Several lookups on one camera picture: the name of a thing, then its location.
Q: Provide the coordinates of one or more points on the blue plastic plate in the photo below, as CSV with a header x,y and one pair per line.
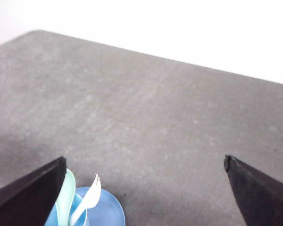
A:
x,y
108,212

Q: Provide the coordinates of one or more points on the white plastic fork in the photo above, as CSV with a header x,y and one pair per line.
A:
x,y
89,201

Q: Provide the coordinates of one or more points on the mint green plastic spoon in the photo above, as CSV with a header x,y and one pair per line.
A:
x,y
65,198

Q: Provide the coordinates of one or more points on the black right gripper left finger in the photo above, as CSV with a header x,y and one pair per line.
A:
x,y
28,200

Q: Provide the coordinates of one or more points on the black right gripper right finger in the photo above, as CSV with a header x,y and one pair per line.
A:
x,y
258,196

